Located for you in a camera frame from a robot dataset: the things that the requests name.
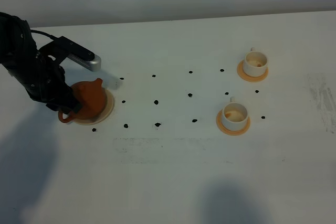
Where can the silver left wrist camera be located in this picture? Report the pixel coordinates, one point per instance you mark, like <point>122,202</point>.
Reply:
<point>61,48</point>

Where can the white teacup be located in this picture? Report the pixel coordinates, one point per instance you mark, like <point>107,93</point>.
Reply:
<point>255,63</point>
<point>234,115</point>

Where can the near orange saucer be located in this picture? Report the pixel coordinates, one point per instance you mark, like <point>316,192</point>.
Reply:
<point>227,131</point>

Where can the brown clay teapot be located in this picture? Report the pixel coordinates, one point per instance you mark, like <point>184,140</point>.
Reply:
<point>92,99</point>

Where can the orange saucer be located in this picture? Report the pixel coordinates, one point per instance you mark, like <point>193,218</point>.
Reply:
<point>248,78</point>
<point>227,131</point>

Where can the far white teacup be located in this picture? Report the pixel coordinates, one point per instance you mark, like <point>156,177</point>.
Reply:
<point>255,63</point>

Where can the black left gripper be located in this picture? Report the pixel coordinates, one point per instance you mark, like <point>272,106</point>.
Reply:
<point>43,80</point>

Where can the beige round teapot coaster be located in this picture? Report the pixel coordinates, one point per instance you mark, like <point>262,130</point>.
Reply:
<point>103,115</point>

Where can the far orange saucer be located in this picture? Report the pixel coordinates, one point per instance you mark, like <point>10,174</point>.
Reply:
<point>248,78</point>

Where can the near white teacup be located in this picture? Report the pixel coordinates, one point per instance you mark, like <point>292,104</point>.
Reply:
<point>234,115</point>

